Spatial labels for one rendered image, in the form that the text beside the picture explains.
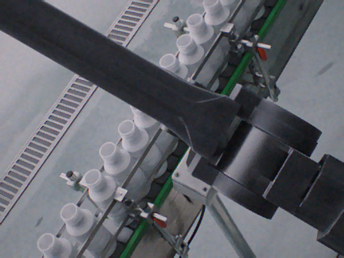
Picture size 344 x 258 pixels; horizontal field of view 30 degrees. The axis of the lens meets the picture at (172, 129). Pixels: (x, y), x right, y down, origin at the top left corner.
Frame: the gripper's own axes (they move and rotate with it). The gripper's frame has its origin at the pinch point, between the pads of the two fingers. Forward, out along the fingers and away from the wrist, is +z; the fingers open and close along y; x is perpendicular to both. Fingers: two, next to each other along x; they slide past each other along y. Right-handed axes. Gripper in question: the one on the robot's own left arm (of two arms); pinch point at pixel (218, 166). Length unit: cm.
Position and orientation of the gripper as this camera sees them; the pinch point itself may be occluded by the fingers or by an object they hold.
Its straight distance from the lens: 118.2
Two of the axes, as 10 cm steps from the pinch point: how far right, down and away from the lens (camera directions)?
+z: 1.9, 5.2, 8.3
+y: -2.8, 8.4, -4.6
